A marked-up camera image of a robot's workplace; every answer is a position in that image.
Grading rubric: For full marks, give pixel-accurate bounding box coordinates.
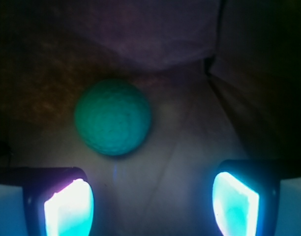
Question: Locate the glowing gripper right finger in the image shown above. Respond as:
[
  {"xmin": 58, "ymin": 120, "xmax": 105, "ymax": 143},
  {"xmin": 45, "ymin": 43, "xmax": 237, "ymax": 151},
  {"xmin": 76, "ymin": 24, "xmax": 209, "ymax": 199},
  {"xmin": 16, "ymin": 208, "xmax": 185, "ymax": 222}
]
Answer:
[{"xmin": 212, "ymin": 160, "xmax": 301, "ymax": 236}]

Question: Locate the green dimpled ball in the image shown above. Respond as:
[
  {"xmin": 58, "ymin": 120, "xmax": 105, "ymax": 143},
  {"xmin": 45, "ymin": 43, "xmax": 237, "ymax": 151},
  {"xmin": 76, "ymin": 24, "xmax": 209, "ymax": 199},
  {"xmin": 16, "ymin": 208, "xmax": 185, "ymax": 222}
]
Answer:
[{"xmin": 74, "ymin": 79, "xmax": 151, "ymax": 156}]

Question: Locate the brown paper bag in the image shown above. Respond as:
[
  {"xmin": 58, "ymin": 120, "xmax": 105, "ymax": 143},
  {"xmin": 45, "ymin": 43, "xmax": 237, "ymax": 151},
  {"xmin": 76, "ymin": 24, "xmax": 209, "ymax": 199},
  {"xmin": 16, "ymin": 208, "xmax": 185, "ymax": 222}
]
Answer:
[{"xmin": 0, "ymin": 0, "xmax": 301, "ymax": 236}]

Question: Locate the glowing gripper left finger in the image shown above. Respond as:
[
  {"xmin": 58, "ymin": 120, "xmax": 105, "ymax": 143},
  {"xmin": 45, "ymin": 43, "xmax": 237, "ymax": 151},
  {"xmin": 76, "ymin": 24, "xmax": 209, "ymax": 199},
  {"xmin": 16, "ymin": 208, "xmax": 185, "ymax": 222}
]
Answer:
[{"xmin": 0, "ymin": 167, "xmax": 94, "ymax": 236}]

